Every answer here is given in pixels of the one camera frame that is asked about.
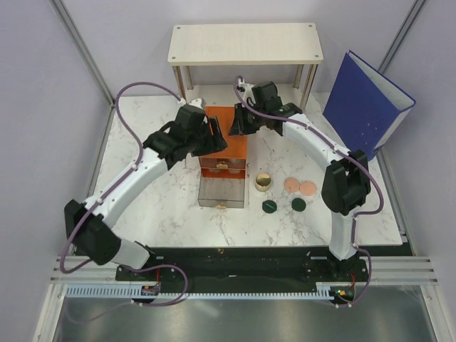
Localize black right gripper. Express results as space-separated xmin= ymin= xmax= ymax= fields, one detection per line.
xmin=229 ymin=102 xmax=266 ymax=136

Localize orange drawer box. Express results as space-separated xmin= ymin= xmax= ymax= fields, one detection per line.
xmin=199 ymin=106 xmax=248 ymax=179

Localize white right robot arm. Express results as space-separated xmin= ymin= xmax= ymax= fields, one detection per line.
xmin=229 ymin=76 xmax=371 ymax=281

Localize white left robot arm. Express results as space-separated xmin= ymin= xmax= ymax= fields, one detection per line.
xmin=63 ymin=104 xmax=227 ymax=280

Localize gold round jar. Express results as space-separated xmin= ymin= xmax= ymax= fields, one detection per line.
xmin=254 ymin=173 xmax=271 ymax=192

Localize white two-tier shelf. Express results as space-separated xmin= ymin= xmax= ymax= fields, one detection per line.
xmin=168 ymin=23 xmax=323 ymax=109

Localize pink powder puff left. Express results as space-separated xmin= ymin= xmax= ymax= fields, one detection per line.
xmin=284 ymin=177 xmax=301 ymax=193

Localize pink powder puff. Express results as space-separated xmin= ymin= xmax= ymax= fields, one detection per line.
xmin=299 ymin=181 xmax=317 ymax=197
xmin=284 ymin=177 xmax=301 ymax=193

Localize dark green lid left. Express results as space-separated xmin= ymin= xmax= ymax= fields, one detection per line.
xmin=261 ymin=199 xmax=277 ymax=214

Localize dark green lid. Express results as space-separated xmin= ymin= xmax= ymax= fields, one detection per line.
xmin=261 ymin=199 xmax=277 ymax=214
xmin=291 ymin=198 xmax=306 ymax=212

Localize pink powder puff right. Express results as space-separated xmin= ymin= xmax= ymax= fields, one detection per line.
xmin=299 ymin=181 xmax=317 ymax=197

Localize dark green lid right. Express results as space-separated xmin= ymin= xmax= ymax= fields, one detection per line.
xmin=291 ymin=198 xmax=306 ymax=212

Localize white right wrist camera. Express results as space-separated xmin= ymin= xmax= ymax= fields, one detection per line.
xmin=236 ymin=79 xmax=255 ymax=107

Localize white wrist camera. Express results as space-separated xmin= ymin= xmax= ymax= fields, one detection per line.
xmin=177 ymin=98 xmax=206 ymax=115
xmin=236 ymin=79 xmax=255 ymax=107

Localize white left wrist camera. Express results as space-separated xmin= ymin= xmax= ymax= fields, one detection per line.
xmin=177 ymin=98 xmax=206 ymax=115

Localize blue ring binder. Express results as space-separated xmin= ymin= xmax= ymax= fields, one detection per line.
xmin=323 ymin=51 xmax=416 ymax=160

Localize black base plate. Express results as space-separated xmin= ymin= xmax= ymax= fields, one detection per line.
xmin=114 ymin=245 xmax=368 ymax=296

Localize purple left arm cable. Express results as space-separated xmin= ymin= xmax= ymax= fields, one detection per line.
xmin=58 ymin=81 xmax=190 ymax=325

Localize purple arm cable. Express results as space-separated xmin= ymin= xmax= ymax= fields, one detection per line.
xmin=58 ymin=81 xmax=190 ymax=325
xmin=233 ymin=76 xmax=385 ymax=309

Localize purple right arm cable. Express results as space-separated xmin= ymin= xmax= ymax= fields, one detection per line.
xmin=233 ymin=76 xmax=385 ymax=309

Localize light blue cable duct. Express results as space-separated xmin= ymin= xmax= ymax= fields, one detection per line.
xmin=65 ymin=284 xmax=354 ymax=300

